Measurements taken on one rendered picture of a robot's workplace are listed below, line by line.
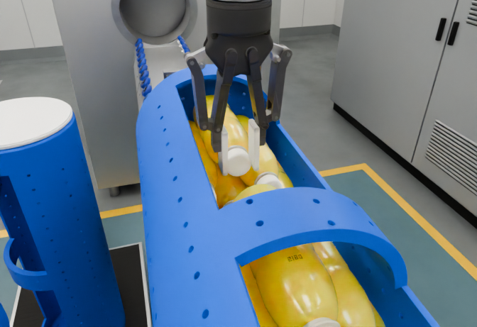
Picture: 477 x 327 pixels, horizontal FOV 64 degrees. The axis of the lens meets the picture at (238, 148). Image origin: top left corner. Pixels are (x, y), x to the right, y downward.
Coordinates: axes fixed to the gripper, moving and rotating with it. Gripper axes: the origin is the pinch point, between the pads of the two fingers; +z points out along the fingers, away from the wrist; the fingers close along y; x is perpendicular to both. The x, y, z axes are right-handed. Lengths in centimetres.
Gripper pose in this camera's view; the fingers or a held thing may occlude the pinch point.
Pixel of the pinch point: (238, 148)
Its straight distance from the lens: 53.3
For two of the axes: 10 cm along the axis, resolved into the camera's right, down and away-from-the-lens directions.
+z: 0.0, 8.5, 5.2
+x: 2.7, 5.0, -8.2
